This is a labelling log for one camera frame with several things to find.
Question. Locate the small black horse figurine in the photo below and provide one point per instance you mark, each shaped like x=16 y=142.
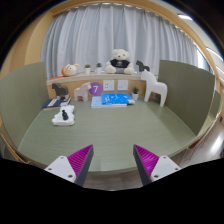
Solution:
x=141 y=66

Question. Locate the round purple number sign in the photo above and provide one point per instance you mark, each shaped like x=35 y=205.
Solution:
x=96 y=89

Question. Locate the white wall socket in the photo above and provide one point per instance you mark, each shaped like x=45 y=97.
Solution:
x=108 y=85
x=122 y=85

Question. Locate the round cream and orange plush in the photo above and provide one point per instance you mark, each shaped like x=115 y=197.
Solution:
x=70 y=70

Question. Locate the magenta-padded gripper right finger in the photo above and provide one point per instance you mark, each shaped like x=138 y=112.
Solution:
x=163 y=166

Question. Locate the light blue book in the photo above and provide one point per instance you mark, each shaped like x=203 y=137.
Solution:
x=96 y=102

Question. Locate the large white horse figurine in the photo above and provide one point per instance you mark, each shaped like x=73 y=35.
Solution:
x=154 y=86

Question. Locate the dark grey horse figurine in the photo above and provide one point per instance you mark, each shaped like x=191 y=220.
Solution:
x=60 y=90

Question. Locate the ceiling light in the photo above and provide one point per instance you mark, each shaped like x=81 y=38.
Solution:
x=185 y=17

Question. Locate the small potted plant white pot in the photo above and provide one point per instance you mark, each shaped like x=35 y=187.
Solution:
x=87 y=70
x=135 y=95
x=99 y=69

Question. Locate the cream teddy bear black shirt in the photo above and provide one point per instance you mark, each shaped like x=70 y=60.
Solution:
x=120 y=63

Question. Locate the light grey curtain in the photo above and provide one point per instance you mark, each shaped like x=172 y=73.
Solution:
x=116 y=30

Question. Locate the pink horse figurine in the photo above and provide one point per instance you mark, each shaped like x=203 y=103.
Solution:
x=82 y=92

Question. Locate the white bear-shaped power strip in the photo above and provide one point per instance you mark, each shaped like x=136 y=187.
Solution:
x=57 y=120

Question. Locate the bright blue book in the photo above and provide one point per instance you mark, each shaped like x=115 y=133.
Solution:
x=116 y=99

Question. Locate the green desk partition panel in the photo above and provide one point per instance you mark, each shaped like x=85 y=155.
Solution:
x=23 y=100
x=186 y=93

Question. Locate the navy blue book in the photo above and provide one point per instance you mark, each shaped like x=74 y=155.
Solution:
x=51 y=103

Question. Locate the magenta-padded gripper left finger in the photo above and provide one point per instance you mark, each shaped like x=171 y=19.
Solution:
x=61 y=166

